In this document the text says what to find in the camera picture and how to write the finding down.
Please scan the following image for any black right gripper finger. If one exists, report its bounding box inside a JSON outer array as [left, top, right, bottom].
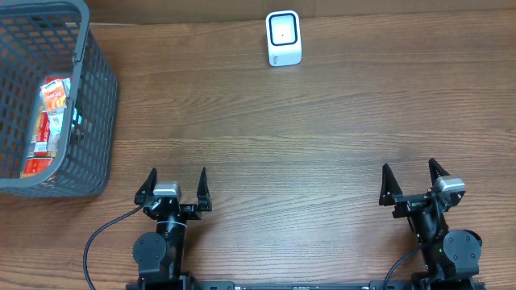
[[379, 164, 403, 206], [428, 158, 450, 186]]

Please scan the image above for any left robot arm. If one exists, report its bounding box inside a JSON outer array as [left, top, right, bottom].
[[125, 168, 212, 290]]

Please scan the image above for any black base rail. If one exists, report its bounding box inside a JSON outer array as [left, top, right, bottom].
[[124, 280, 486, 290]]

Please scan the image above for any grey plastic mesh basket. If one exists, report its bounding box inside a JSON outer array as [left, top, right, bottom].
[[1, 0, 119, 197]]

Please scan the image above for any red snack stick packet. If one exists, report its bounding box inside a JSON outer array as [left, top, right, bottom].
[[34, 111, 50, 157]]

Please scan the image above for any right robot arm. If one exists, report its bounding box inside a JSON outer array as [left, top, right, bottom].
[[379, 158, 485, 289]]

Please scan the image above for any orange long noodle package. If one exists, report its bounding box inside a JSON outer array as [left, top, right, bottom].
[[21, 77, 60, 178]]

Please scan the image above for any orange tissue pack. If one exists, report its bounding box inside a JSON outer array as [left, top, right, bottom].
[[40, 78, 68, 113]]

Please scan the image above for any white barcode scanner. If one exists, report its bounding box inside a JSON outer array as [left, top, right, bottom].
[[265, 10, 302, 67]]

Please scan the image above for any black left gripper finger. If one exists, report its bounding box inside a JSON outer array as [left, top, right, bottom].
[[197, 168, 211, 204], [134, 168, 157, 205]]

